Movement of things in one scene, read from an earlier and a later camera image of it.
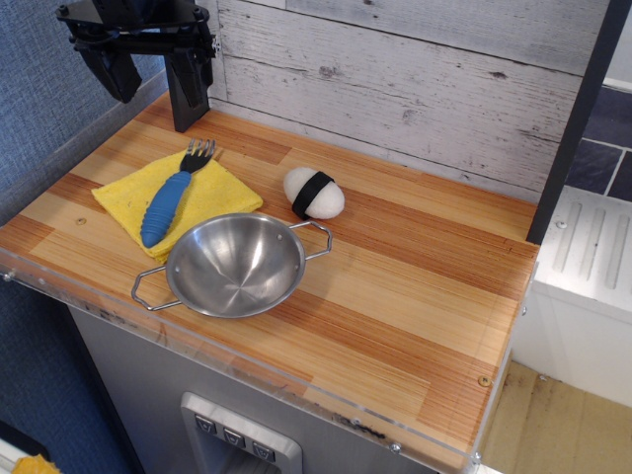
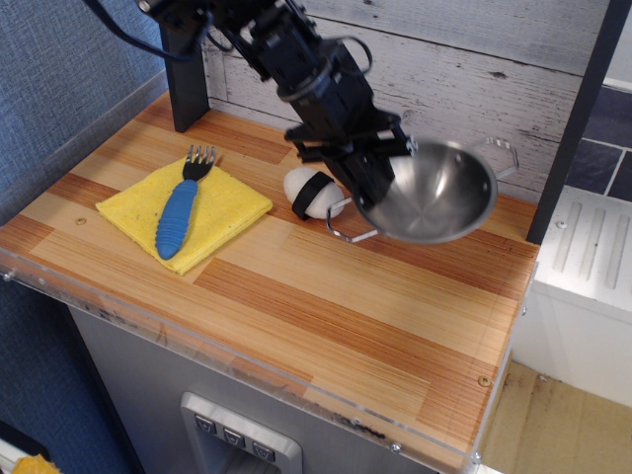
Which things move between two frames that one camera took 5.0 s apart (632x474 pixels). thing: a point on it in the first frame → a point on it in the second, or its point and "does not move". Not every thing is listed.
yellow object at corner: (34, 464) does not move
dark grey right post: (579, 117) does not move
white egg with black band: (313, 195) does not move
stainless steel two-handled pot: (234, 265) → (436, 193)
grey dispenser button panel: (229, 443) does not move
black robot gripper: (105, 30) → (338, 119)
